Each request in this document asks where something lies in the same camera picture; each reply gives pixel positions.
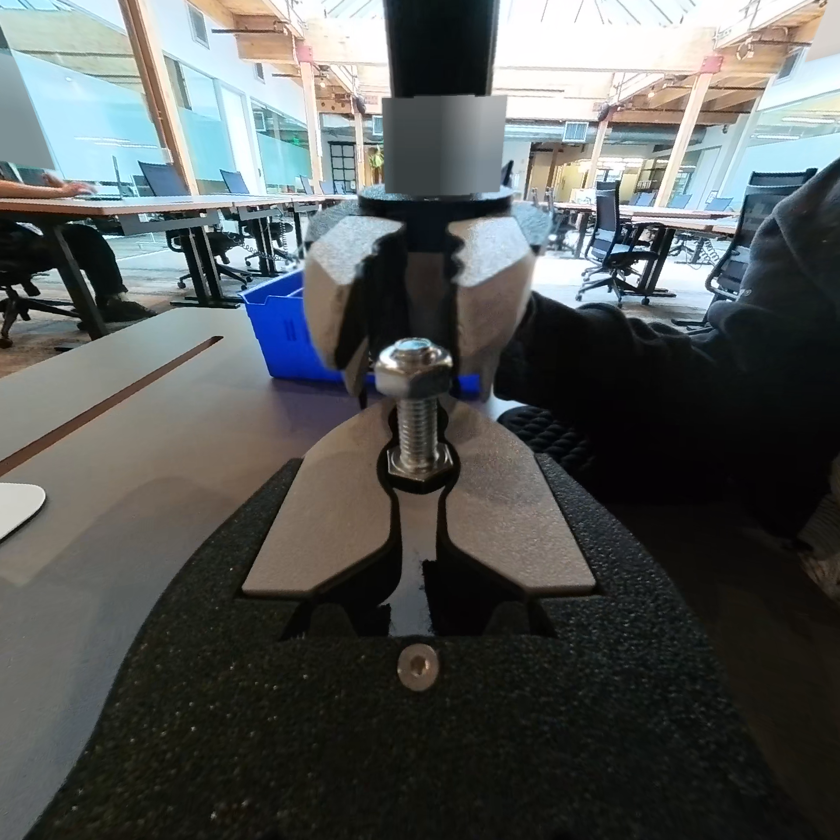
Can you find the long wooden top desk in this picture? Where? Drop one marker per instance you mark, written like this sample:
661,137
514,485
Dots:
656,213
131,205

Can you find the black white knit sweater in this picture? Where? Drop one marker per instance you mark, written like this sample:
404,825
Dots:
823,531

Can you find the white round object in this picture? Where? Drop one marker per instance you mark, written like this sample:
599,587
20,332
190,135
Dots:
16,508

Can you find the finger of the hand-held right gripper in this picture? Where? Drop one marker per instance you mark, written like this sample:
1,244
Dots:
492,282
328,289

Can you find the steel hex bolt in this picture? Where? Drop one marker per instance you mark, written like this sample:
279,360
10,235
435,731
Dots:
420,426

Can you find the black office chair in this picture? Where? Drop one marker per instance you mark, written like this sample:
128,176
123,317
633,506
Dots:
761,216
164,180
236,184
607,223

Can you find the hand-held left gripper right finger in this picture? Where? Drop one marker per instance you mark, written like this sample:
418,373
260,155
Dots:
512,518

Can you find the green plant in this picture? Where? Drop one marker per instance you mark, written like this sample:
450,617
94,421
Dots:
376,161

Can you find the person's right forearm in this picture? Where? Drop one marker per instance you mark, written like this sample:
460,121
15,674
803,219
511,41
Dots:
741,341

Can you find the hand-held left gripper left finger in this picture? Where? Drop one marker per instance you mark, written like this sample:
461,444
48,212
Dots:
328,518

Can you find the black textured mat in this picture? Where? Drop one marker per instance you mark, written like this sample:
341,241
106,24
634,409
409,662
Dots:
544,433

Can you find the blue plastic bin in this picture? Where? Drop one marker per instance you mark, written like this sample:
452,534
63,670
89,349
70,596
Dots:
282,328

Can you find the person's right hand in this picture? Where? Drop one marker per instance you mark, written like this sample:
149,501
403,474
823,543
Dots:
564,354

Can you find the steel hex nut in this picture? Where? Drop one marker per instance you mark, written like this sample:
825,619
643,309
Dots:
394,377

